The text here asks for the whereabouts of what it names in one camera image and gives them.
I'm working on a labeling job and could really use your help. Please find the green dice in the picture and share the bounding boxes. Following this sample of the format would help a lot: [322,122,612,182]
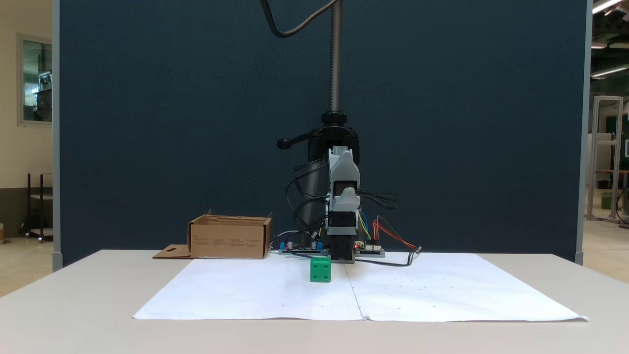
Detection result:
[310,256,332,283]

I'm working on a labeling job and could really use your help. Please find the blue circuit board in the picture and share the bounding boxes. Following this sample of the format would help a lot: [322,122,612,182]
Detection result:
[278,239,330,258]

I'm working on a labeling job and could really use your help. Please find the brown cardboard box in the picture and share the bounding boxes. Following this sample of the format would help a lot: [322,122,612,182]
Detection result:
[152,210,273,260]

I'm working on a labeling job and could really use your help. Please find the white paper sheet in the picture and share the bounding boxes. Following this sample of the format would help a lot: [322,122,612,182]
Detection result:
[133,256,365,322]
[343,252,589,323]

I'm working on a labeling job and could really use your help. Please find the dark blue partition panel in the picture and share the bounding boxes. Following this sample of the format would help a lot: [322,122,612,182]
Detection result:
[53,0,593,268]

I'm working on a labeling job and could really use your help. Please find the ceiling strip light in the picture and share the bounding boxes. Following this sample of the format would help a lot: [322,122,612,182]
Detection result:
[591,63,629,80]
[592,0,626,15]

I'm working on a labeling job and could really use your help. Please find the black metal shelf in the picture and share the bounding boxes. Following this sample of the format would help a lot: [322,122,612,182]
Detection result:
[20,172,54,244]

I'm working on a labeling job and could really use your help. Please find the yellow jumper wire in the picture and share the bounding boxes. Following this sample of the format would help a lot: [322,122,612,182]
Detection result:
[357,210,372,242]

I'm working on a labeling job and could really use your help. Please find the black servo cable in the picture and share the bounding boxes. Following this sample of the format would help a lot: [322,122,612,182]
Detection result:
[356,189,399,211]
[286,161,331,236]

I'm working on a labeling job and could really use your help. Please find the circuit board with coloured wires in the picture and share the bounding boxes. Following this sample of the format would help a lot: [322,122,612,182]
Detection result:
[354,241,386,258]

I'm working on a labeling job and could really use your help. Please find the orange red jumper wire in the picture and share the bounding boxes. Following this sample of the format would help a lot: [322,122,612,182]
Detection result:
[372,215,418,250]

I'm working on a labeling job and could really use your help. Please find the black power cable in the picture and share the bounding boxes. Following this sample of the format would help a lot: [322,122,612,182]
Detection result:
[353,245,423,267]

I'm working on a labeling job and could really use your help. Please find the metal camera stand pole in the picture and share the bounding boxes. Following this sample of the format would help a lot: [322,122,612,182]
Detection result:
[277,0,362,241]

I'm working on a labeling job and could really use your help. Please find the black camera cable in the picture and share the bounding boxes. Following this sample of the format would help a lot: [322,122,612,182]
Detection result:
[259,0,341,39]

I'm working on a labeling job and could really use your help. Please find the aluminium profile frame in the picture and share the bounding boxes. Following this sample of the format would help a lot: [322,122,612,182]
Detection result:
[587,95,626,223]

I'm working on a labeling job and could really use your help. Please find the framed wall window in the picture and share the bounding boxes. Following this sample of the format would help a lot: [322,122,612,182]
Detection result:
[17,33,54,127]

